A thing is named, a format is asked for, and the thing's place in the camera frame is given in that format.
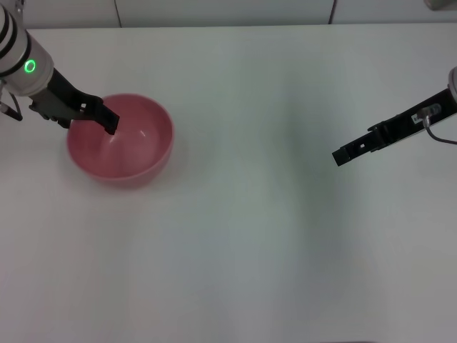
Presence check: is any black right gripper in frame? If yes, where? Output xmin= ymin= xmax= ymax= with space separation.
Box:
xmin=331 ymin=87 xmax=457 ymax=168

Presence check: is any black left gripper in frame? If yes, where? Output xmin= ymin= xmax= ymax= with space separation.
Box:
xmin=45 ymin=66 xmax=120 ymax=136

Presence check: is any pink plastic bowl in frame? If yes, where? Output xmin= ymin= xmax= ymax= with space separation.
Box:
xmin=66 ymin=93 xmax=175 ymax=190

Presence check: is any grey right gripper cable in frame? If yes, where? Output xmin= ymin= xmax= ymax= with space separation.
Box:
xmin=413 ymin=105 xmax=457 ymax=146

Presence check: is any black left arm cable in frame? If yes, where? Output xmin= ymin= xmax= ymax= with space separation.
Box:
xmin=0 ymin=80 xmax=24 ymax=122

